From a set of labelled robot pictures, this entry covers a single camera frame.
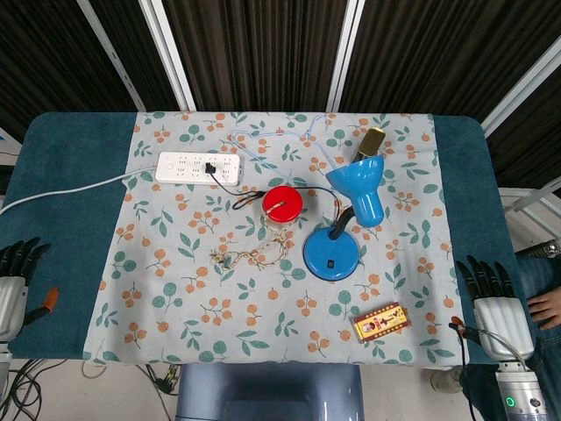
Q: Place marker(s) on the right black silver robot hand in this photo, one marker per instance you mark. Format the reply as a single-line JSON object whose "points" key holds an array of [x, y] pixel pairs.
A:
{"points": [[502, 322]]}

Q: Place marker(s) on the blue grey robot torso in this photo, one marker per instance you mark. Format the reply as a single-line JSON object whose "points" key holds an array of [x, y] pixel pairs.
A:
{"points": [[267, 394]]}

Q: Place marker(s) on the glass jar with red lid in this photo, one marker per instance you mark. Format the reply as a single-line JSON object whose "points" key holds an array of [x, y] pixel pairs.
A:
{"points": [[282, 204]]}

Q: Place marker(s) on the blue desk lamp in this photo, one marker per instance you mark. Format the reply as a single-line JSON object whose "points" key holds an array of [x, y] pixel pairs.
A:
{"points": [[328, 256]]}

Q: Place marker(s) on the grey shoe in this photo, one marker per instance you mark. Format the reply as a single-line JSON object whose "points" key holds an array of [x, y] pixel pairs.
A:
{"points": [[445, 380]]}

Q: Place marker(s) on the white power strip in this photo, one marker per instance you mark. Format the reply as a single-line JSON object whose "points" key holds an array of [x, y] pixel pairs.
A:
{"points": [[184, 166]]}

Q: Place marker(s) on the bystander bare hand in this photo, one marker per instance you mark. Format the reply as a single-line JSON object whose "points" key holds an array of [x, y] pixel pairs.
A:
{"points": [[547, 309]]}

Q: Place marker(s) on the black metallic handheld tool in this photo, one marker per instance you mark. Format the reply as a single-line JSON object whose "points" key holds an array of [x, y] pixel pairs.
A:
{"points": [[545, 249]]}

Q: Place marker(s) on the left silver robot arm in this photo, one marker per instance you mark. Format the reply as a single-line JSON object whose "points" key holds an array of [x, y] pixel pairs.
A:
{"points": [[3, 368]]}

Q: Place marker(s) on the white aluminium frame post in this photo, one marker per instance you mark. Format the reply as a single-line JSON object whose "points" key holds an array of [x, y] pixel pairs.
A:
{"points": [[521, 74], [111, 57], [346, 52], [168, 54]]}

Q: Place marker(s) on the floral print tablecloth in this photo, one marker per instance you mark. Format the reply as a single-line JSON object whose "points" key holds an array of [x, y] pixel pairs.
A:
{"points": [[271, 307]]}

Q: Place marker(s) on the yellow red card box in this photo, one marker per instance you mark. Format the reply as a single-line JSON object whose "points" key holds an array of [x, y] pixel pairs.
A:
{"points": [[382, 322]]}

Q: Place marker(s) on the bystander blue jeans leg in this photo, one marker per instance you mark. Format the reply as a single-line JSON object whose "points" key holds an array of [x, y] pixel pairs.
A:
{"points": [[548, 272]]}

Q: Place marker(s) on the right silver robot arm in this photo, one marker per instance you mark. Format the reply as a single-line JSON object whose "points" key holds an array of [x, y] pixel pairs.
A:
{"points": [[521, 392]]}

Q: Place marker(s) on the teal velvet table cover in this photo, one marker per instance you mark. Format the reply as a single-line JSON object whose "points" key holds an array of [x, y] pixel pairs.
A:
{"points": [[66, 245]]}

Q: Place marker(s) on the gold and black microphone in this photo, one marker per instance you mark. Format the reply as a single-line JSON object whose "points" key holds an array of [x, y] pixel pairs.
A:
{"points": [[371, 140]]}

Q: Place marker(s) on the silver aluminium frame rail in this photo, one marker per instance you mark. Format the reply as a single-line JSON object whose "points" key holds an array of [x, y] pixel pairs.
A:
{"points": [[530, 197]]}

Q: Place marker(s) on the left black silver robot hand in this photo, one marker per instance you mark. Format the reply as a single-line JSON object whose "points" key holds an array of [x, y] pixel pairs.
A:
{"points": [[11, 302]]}

